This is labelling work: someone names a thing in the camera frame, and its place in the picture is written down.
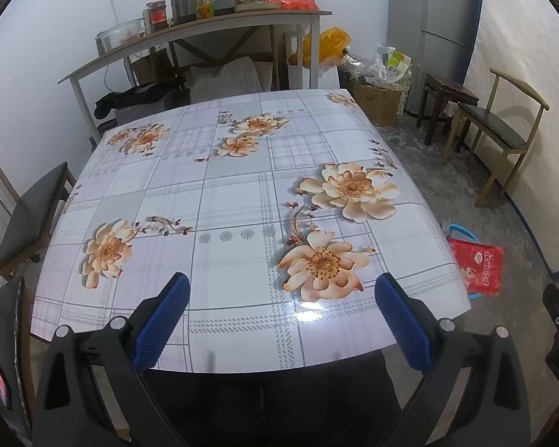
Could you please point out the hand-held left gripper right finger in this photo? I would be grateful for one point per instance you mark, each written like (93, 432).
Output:
(403, 321)

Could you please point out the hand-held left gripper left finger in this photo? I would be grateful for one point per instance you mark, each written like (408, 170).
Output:
(163, 321)

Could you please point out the red snack bag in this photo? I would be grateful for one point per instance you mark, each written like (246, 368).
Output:
(477, 265)

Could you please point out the blue mesh wastebasket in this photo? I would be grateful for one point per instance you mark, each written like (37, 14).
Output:
(459, 233)

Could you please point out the floral plastic tablecloth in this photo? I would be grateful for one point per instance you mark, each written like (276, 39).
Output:
(233, 205)

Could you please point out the black mounted phone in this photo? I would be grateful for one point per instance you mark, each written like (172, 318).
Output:
(7, 335)

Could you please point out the wooden chair black seat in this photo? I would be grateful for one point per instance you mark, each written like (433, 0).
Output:
(489, 123)
(28, 219)

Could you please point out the cardboard box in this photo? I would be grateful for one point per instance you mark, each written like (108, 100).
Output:
(377, 102)
(151, 69)

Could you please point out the black clothes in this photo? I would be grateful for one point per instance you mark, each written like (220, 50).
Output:
(135, 98)

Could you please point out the white mattress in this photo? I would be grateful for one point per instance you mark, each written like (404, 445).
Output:
(526, 79)

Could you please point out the dark wooden stool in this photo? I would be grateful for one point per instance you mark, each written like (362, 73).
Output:
(447, 88)

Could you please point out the grey cushion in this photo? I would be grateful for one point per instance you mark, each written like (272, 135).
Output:
(223, 79)

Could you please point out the crumpled clear plastic bag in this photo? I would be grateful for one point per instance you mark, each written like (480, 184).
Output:
(368, 67)

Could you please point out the green white carton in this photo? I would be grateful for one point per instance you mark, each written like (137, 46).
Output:
(397, 63)

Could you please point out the yellow plastic bag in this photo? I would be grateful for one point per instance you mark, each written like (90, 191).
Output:
(328, 46)

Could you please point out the clear plastic container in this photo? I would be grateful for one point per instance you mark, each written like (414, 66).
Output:
(121, 35)

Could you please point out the grey refrigerator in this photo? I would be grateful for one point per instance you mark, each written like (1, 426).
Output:
(428, 32)

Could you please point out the side shelf table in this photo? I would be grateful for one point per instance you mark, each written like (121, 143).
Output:
(191, 25)

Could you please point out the red jar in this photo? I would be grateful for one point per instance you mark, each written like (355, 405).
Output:
(158, 18)

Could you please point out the jar with yellow contents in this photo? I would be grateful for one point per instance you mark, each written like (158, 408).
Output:
(204, 5)

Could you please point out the grey rice cooker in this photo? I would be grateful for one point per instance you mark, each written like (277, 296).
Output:
(205, 0)

